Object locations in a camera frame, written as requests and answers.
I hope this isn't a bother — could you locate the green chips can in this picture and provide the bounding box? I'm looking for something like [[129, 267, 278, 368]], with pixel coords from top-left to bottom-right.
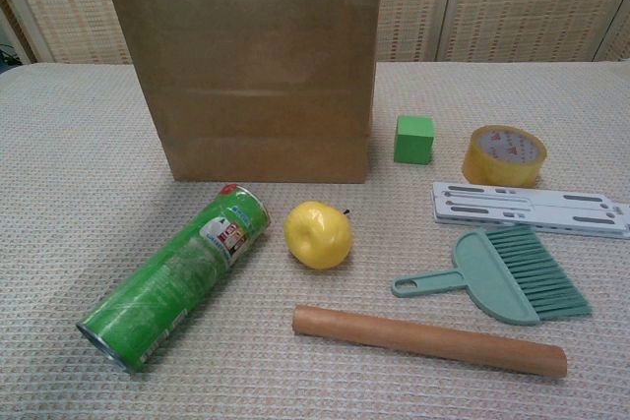
[[76, 183, 273, 375]]

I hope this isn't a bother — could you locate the brown paper bag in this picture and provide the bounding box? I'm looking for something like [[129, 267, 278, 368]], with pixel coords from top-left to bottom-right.
[[100, 0, 383, 184]]

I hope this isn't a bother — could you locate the yellow apple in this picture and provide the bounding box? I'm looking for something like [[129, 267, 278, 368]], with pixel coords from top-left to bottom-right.
[[283, 200, 353, 271]]

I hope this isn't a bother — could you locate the green cube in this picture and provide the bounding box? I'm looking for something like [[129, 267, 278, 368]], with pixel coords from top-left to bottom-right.
[[393, 114, 437, 165]]

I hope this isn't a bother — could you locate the yellow packing tape roll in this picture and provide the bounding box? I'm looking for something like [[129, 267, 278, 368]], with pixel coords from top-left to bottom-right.
[[461, 125, 548, 189]]

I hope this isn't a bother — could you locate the wooden rolling pin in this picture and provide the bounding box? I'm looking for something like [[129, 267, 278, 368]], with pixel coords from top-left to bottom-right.
[[291, 304, 569, 380]]

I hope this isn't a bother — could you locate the teal mini brush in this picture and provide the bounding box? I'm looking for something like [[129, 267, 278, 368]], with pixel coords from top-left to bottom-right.
[[391, 224, 594, 327]]

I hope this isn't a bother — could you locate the white woven tablecloth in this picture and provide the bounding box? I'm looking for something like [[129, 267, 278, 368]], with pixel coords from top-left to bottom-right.
[[0, 61, 630, 420]]

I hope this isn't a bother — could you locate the woven folding screen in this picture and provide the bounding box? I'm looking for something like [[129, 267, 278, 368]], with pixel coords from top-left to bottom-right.
[[0, 0, 630, 66]]

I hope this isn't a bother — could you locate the grey plastic bracket plate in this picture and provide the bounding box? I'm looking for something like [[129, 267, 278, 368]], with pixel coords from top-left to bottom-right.
[[430, 181, 630, 241]]

